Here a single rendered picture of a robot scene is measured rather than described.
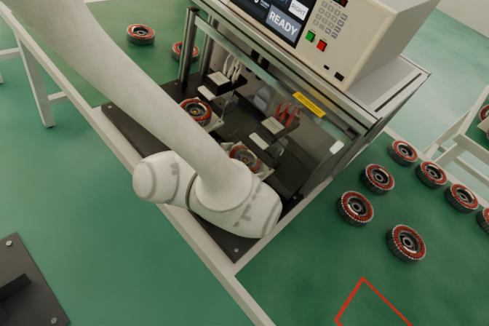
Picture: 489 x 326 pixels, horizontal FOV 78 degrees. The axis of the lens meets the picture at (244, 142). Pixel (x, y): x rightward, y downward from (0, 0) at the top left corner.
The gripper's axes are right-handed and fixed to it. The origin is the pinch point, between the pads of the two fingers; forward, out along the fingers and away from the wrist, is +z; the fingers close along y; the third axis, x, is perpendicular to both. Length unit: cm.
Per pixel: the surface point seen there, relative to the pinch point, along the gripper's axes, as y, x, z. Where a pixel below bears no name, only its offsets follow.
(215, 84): 22.4, -12.6, -1.6
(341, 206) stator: -29.7, -5.9, 15.0
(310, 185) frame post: -19.1, -6.3, 7.2
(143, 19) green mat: 87, -6, 22
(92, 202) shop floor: 57, 83, 17
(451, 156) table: -54, -40, 108
